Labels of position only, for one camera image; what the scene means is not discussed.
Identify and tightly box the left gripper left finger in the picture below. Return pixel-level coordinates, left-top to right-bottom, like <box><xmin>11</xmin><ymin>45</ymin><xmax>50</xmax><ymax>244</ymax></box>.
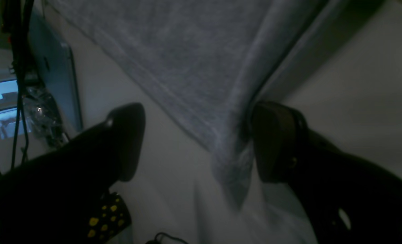
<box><xmin>0</xmin><ymin>103</ymin><xmax>146</xmax><ymax>244</ymax></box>

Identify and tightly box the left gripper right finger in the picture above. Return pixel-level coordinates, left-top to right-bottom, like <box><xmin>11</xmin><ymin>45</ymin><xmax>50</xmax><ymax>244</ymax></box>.
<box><xmin>251</xmin><ymin>101</ymin><xmax>402</xmax><ymax>244</ymax></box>

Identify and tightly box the grey T-shirt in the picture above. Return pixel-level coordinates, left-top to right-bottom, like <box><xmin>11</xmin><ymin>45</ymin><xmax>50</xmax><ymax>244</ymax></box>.
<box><xmin>45</xmin><ymin>0</ymin><xmax>330</xmax><ymax>208</ymax></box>

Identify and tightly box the black yellow-dotted object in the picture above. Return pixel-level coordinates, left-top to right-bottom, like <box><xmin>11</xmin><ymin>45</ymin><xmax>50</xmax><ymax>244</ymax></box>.
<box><xmin>81</xmin><ymin>192</ymin><xmax>132</xmax><ymax>244</ymax></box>

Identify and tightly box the blue-grey flat panel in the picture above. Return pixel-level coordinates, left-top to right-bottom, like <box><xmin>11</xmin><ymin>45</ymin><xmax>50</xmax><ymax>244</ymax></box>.
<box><xmin>29</xmin><ymin>10</ymin><xmax>83</xmax><ymax>131</ymax></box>

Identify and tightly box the black cable on table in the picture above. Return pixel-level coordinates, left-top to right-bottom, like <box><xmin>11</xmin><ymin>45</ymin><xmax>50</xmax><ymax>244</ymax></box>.
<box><xmin>2</xmin><ymin>0</ymin><xmax>35</xmax><ymax>170</ymax></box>

